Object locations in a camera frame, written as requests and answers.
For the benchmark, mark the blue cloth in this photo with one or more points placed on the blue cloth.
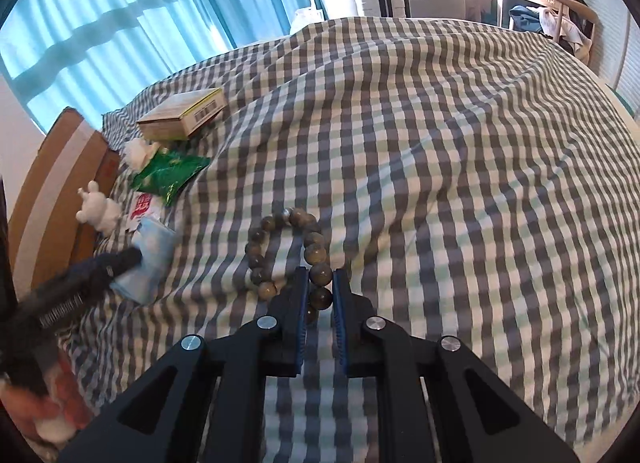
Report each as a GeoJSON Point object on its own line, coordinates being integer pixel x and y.
{"type": "Point", "coordinates": [525, 20]}

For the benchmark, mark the white louvred wardrobe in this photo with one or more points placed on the white louvred wardrobe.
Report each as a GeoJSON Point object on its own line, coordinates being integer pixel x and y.
{"type": "Point", "coordinates": [615, 43]}

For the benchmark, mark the teal curtain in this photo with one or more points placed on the teal curtain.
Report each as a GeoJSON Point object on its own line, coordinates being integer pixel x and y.
{"type": "Point", "coordinates": [125, 3]}

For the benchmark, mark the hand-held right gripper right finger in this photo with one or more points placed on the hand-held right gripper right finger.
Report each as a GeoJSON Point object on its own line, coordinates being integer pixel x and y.
{"type": "Point", "coordinates": [340, 323]}

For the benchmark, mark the green foil packet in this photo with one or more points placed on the green foil packet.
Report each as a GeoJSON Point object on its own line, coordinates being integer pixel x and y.
{"type": "Point", "coordinates": [167, 173]}

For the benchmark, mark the brown cardboard box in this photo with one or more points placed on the brown cardboard box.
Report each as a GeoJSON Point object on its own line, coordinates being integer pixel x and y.
{"type": "Point", "coordinates": [55, 173]}

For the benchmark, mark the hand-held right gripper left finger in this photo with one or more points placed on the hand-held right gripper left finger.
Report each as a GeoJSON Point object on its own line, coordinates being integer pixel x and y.
{"type": "Point", "coordinates": [301, 323]}

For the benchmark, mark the orange patterned cloth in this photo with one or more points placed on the orange patterned cloth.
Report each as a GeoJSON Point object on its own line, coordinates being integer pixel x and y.
{"type": "Point", "coordinates": [60, 393]}

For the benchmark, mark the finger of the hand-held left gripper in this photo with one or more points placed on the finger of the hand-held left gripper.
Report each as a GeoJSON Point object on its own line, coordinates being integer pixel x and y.
{"type": "Point", "coordinates": [120, 260]}

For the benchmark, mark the white fluffy figurine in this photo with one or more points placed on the white fluffy figurine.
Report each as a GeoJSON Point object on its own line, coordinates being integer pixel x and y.
{"type": "Point", "coordinates": [137, 153]}

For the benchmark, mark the white cloth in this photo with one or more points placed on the white cloth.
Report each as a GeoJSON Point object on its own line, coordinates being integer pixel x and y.
{"type": "Point", "coordinates": [565, 33]}

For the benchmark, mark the wooden chair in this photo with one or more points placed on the wooden chair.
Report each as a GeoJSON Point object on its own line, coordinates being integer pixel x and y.
{"type": "Point", "coordinates": [575, 0]}

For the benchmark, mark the tan paper box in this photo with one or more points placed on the tan paper box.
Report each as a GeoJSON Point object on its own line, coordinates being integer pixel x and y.
{"type": "Point", "coordinates": [175, 113]}

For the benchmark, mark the white red printed packet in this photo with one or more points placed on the white red printed packet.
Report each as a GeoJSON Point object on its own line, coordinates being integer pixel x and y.
{"type": "Point", "coordinates": [142, 205]}

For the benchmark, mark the checked bed sheet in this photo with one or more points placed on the checked bed sheet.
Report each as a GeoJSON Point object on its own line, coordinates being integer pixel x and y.
{"type": "Point", "coordinates": [450, 168]}

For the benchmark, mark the white bear figurine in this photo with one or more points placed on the white bear figurine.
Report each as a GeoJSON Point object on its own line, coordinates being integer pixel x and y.
{"type": "Point", "coordinates": [102, 213]}

